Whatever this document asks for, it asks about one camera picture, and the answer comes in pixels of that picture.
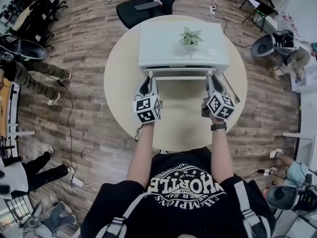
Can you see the white low cabinet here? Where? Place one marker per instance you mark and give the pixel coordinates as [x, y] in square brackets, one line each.
[309, 80]

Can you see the white toaster oven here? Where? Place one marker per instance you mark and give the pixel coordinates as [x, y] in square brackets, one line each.
[161, 46]

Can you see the person's right forearm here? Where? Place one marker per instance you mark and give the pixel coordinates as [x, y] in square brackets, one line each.
[221, 157]

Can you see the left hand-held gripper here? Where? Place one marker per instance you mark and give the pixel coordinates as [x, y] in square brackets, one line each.
[147, 110]

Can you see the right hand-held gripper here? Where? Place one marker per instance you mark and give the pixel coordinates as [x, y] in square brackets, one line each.
[220, 106]

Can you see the round beige table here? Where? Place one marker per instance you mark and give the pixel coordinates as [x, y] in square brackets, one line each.
[123, 95]

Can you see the white power strip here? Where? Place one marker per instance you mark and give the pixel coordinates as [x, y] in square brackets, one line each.
[213, 9]

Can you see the black wristwatch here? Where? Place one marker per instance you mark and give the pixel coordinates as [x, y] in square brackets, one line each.
[218, 126]

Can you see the person's left forearm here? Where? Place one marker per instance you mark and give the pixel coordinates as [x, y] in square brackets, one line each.
[141, 157]

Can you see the black folding chair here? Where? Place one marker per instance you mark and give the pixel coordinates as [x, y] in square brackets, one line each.
[262, 7]

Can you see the long wooden desk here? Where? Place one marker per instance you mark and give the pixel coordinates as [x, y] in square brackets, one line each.
[22, 18]

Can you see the white floor power adapter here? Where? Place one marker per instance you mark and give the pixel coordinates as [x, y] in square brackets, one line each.
[76, 182]

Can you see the black printed t-shirt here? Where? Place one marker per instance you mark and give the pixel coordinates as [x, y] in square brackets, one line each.
[188, 214]

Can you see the small potted green plant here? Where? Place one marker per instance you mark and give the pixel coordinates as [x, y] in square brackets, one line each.
[190, 37]

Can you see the row of black office chairs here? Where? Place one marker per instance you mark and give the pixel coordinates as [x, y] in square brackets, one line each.
[42, 11]

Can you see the black office chair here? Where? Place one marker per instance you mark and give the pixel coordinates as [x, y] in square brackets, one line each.
[133, 11]

